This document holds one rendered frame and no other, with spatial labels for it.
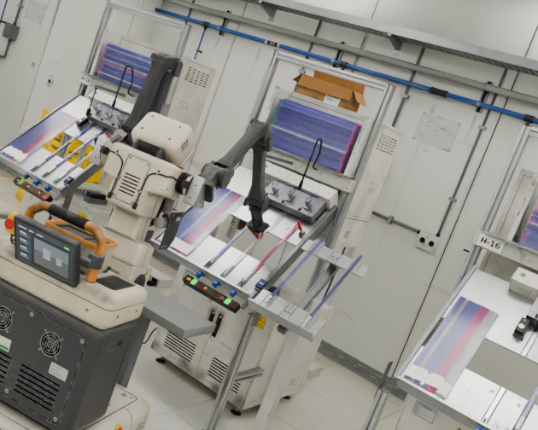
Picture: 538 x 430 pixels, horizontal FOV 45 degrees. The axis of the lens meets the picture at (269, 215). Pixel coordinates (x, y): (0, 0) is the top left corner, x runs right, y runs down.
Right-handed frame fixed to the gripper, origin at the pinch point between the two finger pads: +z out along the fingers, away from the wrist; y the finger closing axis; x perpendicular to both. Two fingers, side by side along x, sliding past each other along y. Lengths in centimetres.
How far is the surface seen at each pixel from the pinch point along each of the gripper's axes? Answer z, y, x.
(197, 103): 3, 122, -86
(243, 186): -1.6, 32.5, -27.3
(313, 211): -7.1, -16.4, -25.2
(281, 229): 0.1, -5.4, -11.4
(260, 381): 68, -20, 33
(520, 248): -15, -114, -45
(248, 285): 3.6, -14.1, 26.4
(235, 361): 28, -23, 51
